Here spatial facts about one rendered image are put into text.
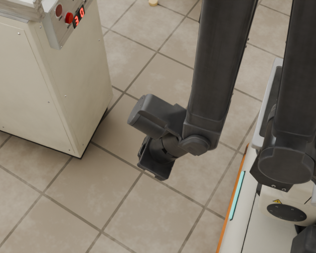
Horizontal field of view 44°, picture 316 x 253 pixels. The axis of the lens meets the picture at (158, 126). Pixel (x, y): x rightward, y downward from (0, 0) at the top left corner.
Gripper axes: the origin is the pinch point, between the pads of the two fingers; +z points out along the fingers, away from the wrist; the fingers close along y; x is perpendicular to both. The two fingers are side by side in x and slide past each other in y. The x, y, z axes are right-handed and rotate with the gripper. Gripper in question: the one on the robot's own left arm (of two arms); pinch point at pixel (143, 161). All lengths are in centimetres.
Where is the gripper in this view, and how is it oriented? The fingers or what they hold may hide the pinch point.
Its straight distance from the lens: 82.8
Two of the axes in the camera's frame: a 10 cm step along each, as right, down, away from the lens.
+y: -3.4, 8.0, -4.8
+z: -4.4, 3.2, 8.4
